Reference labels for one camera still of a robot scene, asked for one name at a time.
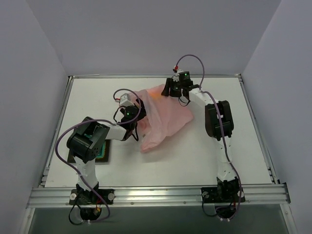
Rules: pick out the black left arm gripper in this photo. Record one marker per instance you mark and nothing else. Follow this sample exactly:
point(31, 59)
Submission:
point(141, 112)

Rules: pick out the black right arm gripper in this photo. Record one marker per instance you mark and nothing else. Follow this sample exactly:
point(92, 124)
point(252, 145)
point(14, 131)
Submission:
point(171, 88)

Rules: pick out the pink plastic bag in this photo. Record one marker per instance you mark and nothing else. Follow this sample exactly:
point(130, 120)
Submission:
point(164, 118)

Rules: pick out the orange fake fruit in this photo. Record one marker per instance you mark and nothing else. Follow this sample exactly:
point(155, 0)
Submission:
point(155, 95)

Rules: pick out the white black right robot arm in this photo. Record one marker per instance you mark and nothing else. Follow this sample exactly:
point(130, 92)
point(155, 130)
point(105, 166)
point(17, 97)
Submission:
point(219, 125)

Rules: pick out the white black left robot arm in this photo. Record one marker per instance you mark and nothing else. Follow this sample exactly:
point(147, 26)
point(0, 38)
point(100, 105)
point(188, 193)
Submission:
point(87, 141)

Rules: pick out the green square ceramic plate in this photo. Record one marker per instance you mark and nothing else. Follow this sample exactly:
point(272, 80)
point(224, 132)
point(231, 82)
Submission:
point(102, 157)

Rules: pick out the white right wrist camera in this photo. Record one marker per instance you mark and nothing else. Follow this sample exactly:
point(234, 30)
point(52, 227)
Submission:
point(177, 72)

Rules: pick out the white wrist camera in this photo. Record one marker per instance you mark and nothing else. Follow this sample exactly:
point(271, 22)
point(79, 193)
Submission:
point(124, 100)
point(177, 72)

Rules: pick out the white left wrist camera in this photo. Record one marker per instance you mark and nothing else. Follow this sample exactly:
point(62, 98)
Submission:
point(124, 100)

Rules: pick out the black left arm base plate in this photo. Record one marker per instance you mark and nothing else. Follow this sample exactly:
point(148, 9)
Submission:
point(89, 198)

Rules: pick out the aluminium front rail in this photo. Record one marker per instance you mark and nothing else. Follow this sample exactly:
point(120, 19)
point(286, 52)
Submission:
point(50, 197)

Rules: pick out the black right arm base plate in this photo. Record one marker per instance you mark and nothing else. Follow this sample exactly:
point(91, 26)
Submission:
point(222, 195)

